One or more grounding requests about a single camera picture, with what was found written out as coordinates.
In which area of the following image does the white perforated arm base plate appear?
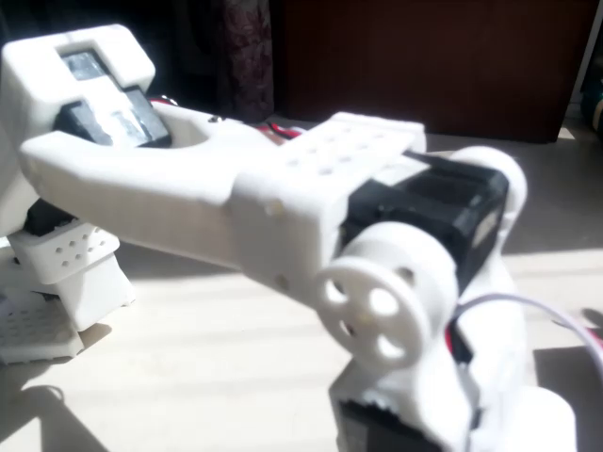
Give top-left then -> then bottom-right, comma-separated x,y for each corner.
0,294 -> 85,364

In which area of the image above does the dark brown wooden cabinet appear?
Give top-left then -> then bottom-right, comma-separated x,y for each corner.
272,0 -> 599,145

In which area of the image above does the white door frame strip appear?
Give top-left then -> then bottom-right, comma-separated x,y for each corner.
567,0 -> 603,112

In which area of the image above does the red black white servo cable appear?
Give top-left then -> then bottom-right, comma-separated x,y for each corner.
445,292 -> 603,363

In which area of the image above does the dark patterned curtain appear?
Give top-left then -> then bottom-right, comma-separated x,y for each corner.
220,0 -> 275,124

